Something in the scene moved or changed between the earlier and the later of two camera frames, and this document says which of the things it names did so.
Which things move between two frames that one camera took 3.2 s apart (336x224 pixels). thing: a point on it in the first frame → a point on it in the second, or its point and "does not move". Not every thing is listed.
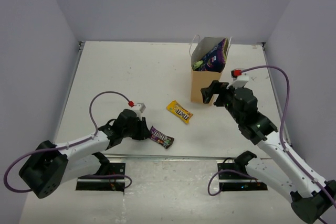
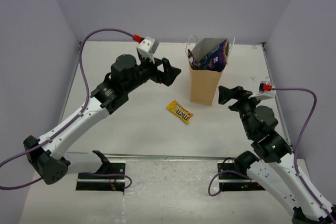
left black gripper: x=143 y=130 → x=158 y=71
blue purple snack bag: x=215 y=59 does not move
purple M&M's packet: x=164 y=139 → x=195 y=65
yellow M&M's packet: x=182 y=113 does not move
